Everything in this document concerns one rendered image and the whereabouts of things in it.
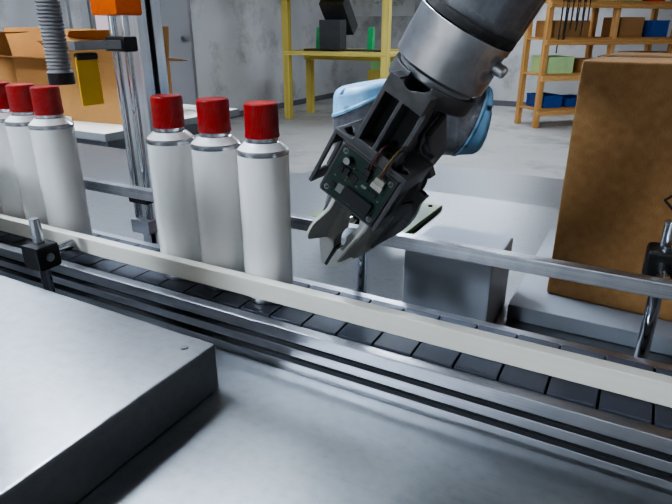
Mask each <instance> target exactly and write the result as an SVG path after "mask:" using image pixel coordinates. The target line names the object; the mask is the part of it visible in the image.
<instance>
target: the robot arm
mask: <svg viewBox="0 0 672 504"><path fill-rule="evenodd" d="M545 2H546V0H422V1H421V3H420V5H419V7H418V9H417V10H416V12H415V14H414V16H413V18H412V20H411V22H410V23H409V25H408V27H407V29H406V31H405V33H404V34H403V36H402V38H401V40H400V42H399V44H398V48H399V51H400V52H398V53H397V54H396V56H395V58H394V60H393V62H392V63H391V65H390V67H389V73H390V74H389V76H388V77H387V79H378V80H371V81H364V82H359V83H353V84H349V85H345V86H342V87H340V88H338V89H337V90H336V91H335V93H334V96H333V113H332V117H333V134H332V136H331V138H330V139H329V141H328V143H327V145H326V147H325V149H324V151H323V153H322V155H321V157H320V158H319V160H318V162H317V164H316V166H315V168H314V170H313V172H312V174H311V176H310V177H309V179H308V180H310V181H311V182H312V181H314V180H316V179H318V178H321V177H323V176H324V178H323V179H322V181H321V183H320V185H319V186H320V189H322V190H323V191H324V192H325V193H327V197H326V201H325V207H324V210H323V212H322V213H321V214H320V215H319V216H318V217H317V218H316V219H315V220H314V221H313V222H312V224H311V225H310V227H309V229H308V231H307V237H308V238H309V239H314V238H320V252H321V259H322V262H323V263H324V264H325V265H327V266H328V267H334V266H339V265H343V264H346V263H348V262H350V261H352V260H354V259H356V258H358V257H359V256H361V255H363V254H364V253H366V252H368V251H370V250H371V249H373V248H374V247H376V246H377V245H379V244H380V243H382V242H384V241H386V240H387V239H389V238H391V237H393V236H395V235H397V234H399V233H400V232H401V231H403V230H404V229H405V228H406V227H408V226H409V225H410V224H411V223H412V221H413V220H414V219H415V217H416V216H417V214H418V212H419V210H420V207H421V205H422V203H423V202H424V201H425V200H426V199H427V198H428V197H429V194H427V193H426V192H425V191H424V190H423V189H424V187H425V186H426V183H427V180H428V179H430V178H432V177H433V176H435V175H436V173H435V170H434V165H435V164H436V162H437V161H438V160H439V159H440V157H441V156H442V155H450V156H457V155H471V154H474V153H476V152H478V151H479V150H480V149H481V148H482V146H483V144H484V142H485V140H486V137H487V134H488V130H489V126H490V122H491V116H492V107H493V90H492V88H491V87H490V86H488V85H489V84H490V82H491V81H492V79H493V77H494V76H495V77H497V78H498V79H502V78H504V77H505V75H506V74H507V72H508V68H507V67H506V66H505V65H504V64H502V61H503V60H504V59H505V58H507V57H508V56H509V54H510V53H511V51H512V50H513V49H514V47H515V46H516V44H517V43H518V42H519V40H520V39H521V37H522V36H523V34H524V33H525V32H526V30H527V29H528V27H529V26H530V24H531V23H532V21H533V20H534V18H535V17H536V15H537V14H538V12H539V11H540V9H541V8H542V6H543V5H544V3H545ZM333 144H334V150H333V152H332V153H331V155H330V157H329V159H328V161H327V163H326V164H325V165H322V163H323V162H324V160H325V158H326V156H327V154H328V152H329V150H330V148H331V147H332V145H333ZM321 165H322V166H321ZM351 214H353V215H354V216H356V217H357V218H358V219H360V223H359V226H358V228H357V229H356V231H354V232H353V233H351V234H350V235H348V236H347V239H346V242H345V244H344V245H341V244H342V243H341V237H342V234H343V232H344V230H345V229H347V228H348V227H349V219H350V216H351Z"/></svg>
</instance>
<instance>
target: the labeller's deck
mask: <svg viewBox="0 0 672 504"><path fill-rule="evenodd" d="M217 388H218V375H217V365H216V354H215V346H214V344H213V343H210V342H206V341H203V340H200V339H197V338H194V337H191V336H188V335H185V334H182V333H179V332H175V331H172V330H169V329H166V328H163V327H160V326H157V325H154V324H151V323H147V322H144V321H141V320H138V319H135V318H132V317H129V316H126V315H123V314H120V313H116V312H113V311H110V310H107V309H104V308H101V307H98V306H95V305H92V304H89V303H85V302H82V301H79V300H76V299H73V298H70V297H67V296H64V295H61V294H57V293H54V292H51V291H48V290H45V289H42V288H39V287H36V286H33V285H30V284H26V283H23V282H20V281H17V280H14V279H11V278H8V277H5V276H2V275H0V504H76V503H77V502H78V501H80V500H81V499H82V498H83V497H84V496H86V495H87V494H88V493H89V492H91V491H92V490H93V489H94V488H96V487H97V486H98V485H99V484H100V483H102V482H103V481H104V480H105V479H107V478H108V477H109V476H110V475H112V474H113V473H114V472H115V471H116V470H118V469H119V468H120V467H121V466H123V465H124V464H125V463H126V462H128V461H129V460H130V459H131V458H133V457H134V456H135V455H136V454H137V453H139V452H140V451H141V450H142V449H144V448H145V447H146V446H147V445H149V444H150V443H151V442H152V441H153V440H155V439H156V438H157V437H158V436H160V435H161V434H162V433H163V432H165V431H166V430H167V429H168V428H169V427H171V426H172V425H173V424H174V423H176V422H177V421H178V420H179V419H181V418H182V417H183V416H184V415H186V414H187V413H188V412H189V411H190V410H192V409H193V408H194V407H195V406H197V405H198V404H199V403H200V402H202V401H203V400H204V399H205V398H206V397H208V396H209V395H210V394H211V393H213V392H214V391H215V390H216V389H217Z"/></svg>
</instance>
